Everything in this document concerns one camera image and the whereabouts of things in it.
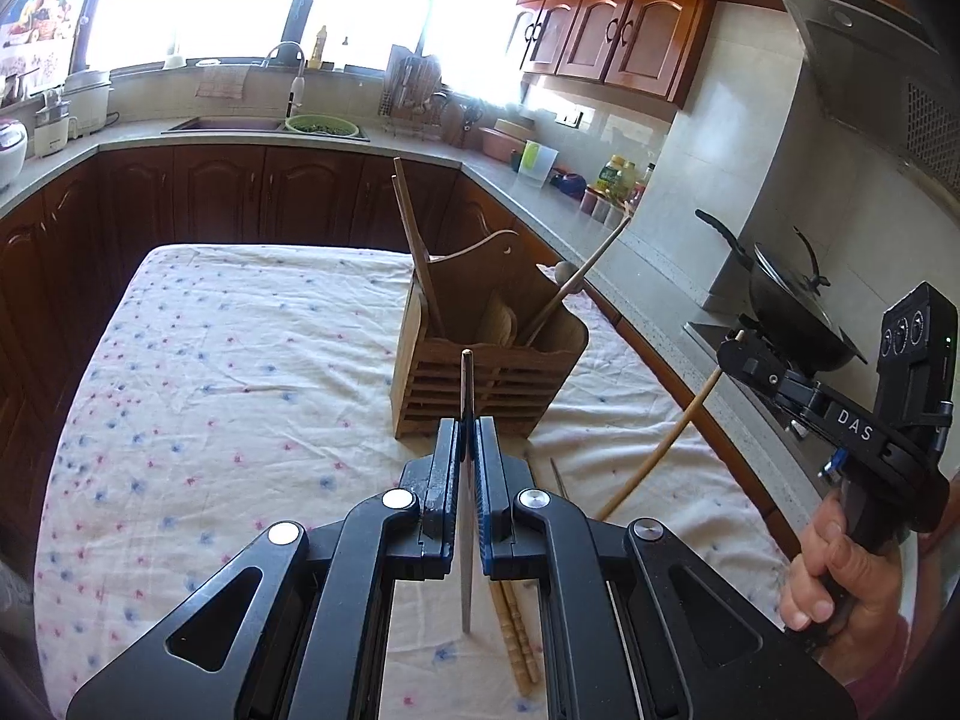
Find cooking oil bottle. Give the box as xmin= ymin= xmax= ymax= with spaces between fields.
xmin=598 ymin=155 xmax=638 ymax=203

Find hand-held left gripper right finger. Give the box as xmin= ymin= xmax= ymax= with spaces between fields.
xmin=474 ymin=418 xmax=856 ymax=720

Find wooden lower cabinets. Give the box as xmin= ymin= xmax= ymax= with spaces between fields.
xmin=0 ymin=142 xmax=623 ymax=578

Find green white cutting board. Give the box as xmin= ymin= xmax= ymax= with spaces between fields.
xmin=521 ymin=139 xmax=557 ymax=187

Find dish rack with utensils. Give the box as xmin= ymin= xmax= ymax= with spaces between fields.
xmin=382 ymin=45 xmax=451 ymax=137

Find kitchen faucet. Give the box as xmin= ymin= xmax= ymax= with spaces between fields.
xmin=262 ymin=41 xmax=308 ymax=128

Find wooden chopsticks in holder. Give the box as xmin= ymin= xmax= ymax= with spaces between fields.
xmin=521 ymin=219 xmax=629 ymax=347

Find ribbed bamboo chopstick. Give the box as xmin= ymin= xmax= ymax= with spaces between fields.
xmin=491 ymin=581 xmax=530 ymax=697
xmin=502 ymin=581 xmax=539 ymax=683

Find wooden utensil holder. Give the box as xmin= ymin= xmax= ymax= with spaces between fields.
xmin=390 ymin=229 xmax=590 ymax=440

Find green basin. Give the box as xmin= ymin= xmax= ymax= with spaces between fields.
xmin=285 ymin=112 xmax=359 ymax=138

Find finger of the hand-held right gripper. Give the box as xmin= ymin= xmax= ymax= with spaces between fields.
xmin=716 ymin=330 xmax=833 ymax=425

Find small white kitchen appliance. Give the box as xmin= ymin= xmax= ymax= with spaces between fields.
xmin=34 ymin=90 xmax=76 ymax=158

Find kitchen sink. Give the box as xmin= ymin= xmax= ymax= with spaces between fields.
xmin=161 ymin=116 xmax=372 ymax=143

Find floral white tablecloth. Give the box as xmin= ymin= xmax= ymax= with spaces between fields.
xmin=34 ymin=242 xmax=788 ymax=720

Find person's right hand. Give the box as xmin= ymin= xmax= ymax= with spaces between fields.
xmin=778 ymin=495 xmax=912 ymax=665

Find wooden upper cabinets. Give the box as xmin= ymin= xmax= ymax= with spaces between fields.
xmin=506 ymin=0 xmax=901 ymax=107

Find wooden rice paddle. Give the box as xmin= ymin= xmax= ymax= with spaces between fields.
xmin=480 ymin=298 xmax=520 ymax=350

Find hanging dish cloth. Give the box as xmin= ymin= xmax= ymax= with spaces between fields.
xmin=196 ymin=64 xmax=250 ymax=100

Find black wok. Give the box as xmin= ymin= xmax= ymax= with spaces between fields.
xmin=694 ymin=208 xmax=863 ymax=374

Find light wooden chopstick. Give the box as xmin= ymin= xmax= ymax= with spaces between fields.
xmin=595 ymin=328 xmax=745 ymax=524

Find pink white rice cooker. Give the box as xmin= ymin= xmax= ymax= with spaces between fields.
xmin=0 ymin=118 xmax=29 ymax=192

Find wooden cabinets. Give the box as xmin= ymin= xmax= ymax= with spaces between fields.
xmin=506 ymin=0 xmax=901 ymax=107
xmin=0 ymin=142 xmax=623 ymax=578

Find tropical fruit wall poster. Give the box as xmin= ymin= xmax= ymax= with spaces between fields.
xmin=0 ymin=0 xmax=113 ymax=68

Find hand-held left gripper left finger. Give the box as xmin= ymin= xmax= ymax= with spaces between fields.
xmin=66 ymin=418 xmax=462 ymax=720

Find kitchen window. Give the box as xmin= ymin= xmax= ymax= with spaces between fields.
xmin=71 ymin=0 xmax=541 ymax=102

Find row of spice jars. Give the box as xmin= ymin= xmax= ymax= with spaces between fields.
xmin=581 ymin=187 xmax=627 ymax=226

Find tall white rice cooker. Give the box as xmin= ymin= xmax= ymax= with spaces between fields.
xmin=64 ymin=69 xmax=115 ymax=137

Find range hood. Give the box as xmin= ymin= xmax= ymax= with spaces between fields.
xmin=772 ymin=0 xmax=960 ymax=200

